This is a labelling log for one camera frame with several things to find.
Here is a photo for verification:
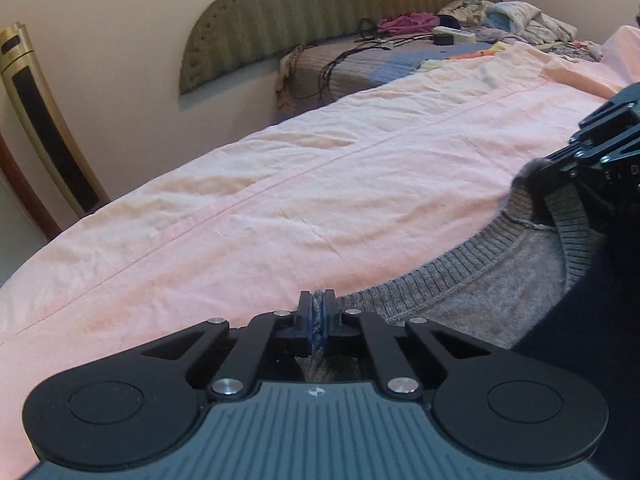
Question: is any red-brown wooden door frame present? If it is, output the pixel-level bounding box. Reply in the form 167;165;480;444
0;138;62;240

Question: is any black cable on pillow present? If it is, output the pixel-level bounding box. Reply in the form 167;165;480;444
319;17;396;99

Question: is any gold tower fan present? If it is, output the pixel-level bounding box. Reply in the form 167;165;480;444
1;22;110;218

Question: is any magenta garment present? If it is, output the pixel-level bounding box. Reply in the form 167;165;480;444
376;12;440;36

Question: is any white remote control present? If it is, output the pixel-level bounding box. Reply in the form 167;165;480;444
432;26;476;44

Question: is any pale crumpled clothes pile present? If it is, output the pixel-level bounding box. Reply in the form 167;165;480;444
439;0;603;62

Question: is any grey knit sweater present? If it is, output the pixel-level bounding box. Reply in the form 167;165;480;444
335;157;606;351

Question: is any pink bed sheet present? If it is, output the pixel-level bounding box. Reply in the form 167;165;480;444
1;26;639;479

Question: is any olive padded headboard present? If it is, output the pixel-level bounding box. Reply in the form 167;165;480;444
178;0;499;96

